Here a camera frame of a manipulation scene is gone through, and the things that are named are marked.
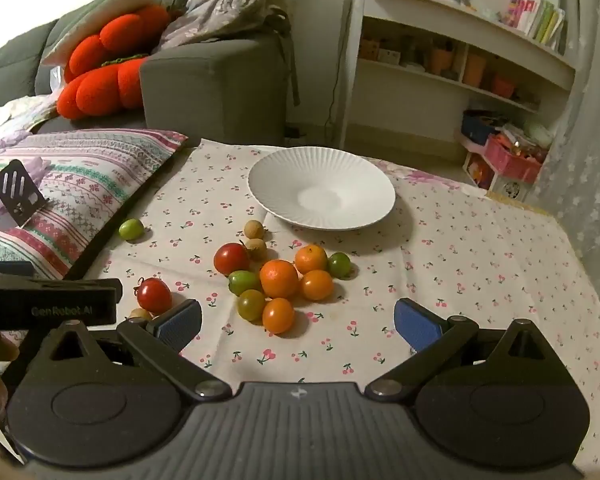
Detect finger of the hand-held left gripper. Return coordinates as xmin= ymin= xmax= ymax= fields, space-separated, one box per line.
xmin=0 ymin=277 xmax=124 ymax=295
xmin=0 ymin=260 xmax=36 ymax=277

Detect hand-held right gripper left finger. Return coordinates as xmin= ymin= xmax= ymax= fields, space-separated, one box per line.
xmin=27 ymin=299 xmax=233 ymax=403

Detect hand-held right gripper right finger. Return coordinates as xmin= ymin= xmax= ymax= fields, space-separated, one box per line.
xmin=364 ymin=298 xmax=573 ymax=403

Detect red cherry tomato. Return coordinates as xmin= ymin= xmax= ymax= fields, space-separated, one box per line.
xmin=213 ymin=242 xmax=251 ymax=277
xmin=134 ymin=277 xmax=173 ymax=315

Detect olive-brown tomato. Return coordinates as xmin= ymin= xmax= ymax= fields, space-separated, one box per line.
xmin=237 ymin=289 xmax=267 ymax=322

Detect orange tomato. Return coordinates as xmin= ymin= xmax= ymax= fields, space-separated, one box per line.
xmin=262 ymin=298 xmax=296 ymax=334
xmin=300 ymin=269 xmax=334 ymax=302

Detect tangerine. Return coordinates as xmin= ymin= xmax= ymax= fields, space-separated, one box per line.
xmin=294 ymin=244 xmax=329 ymax=275
xmin=259 ymin=259 xmax=300 ymax=299

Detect white ribbed plate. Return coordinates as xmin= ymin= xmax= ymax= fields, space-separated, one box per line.
xmin=248 ymin=146 xmax=397 ymax=232

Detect lilac cloth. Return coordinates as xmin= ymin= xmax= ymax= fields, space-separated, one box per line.
xmin=0 ymin=155 xmax=53 ymax=231

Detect striped patterned pillow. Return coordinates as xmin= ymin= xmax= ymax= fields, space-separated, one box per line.
xmin=0 ymin=129 xmax=189 ymax=281

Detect pink floral cloth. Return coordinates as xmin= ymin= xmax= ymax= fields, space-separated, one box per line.
xmin=380 ymin=160 xmax=561 ymax=216

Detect pale blanket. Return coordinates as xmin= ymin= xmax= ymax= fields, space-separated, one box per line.
xmin=0 ymin=92 xmax=63 ymax=153

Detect white printed crate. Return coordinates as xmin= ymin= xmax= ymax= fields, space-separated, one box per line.
xmin=462 ymin=152 xmax=531 ymax=203

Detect pink plastic basket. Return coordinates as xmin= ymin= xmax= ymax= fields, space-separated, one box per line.
xmin=485 ymin=135 xmax=546 ymax=183

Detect red lobed plush cushion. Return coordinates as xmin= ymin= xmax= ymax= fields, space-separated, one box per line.
xmin=56 ymin=57 xmax=151 ymax=121
xmin=62 ymin=2 xmax=173 ymax=83

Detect dark blue box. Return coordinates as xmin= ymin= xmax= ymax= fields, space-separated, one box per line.
xmin=462 ymin=110 xmax=506 ymax=143

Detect grey sofa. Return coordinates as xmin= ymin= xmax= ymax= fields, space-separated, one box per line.
xmin=0 ymin=0 xmax=301 ymax=147

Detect orange pot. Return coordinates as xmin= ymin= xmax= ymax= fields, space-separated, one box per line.
xmin=462 ymin=52 xmax=488 ymax=86
xmin=427 ymin=42 xmax=456 ymax=76
xmin=490 ymin=72 xmax=516 ymax=98

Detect white flower-print curtain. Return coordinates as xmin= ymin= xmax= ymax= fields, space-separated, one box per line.
xmin=530 ymin=0 xmax=600 ymax=271

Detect small cardboard boxes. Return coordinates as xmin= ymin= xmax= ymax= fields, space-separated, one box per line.
xmin=357 ymin=37 xmax=401 ymax=66

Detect white bookshelf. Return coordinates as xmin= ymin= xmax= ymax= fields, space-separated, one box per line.
xmin=337 ymin=0 xmax=581 ymax=151

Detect floral grey backpack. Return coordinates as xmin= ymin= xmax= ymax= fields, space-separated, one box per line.
xmin=152 ymin=0 xmax=301 ymax=106

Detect row of upright books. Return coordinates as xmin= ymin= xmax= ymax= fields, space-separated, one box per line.
xmin=500 ymin=0 xmax=566 ymax=53

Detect black power cable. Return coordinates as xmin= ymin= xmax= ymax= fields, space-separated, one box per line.
xmin=325 ymin=45 xmax=347 ymax=131

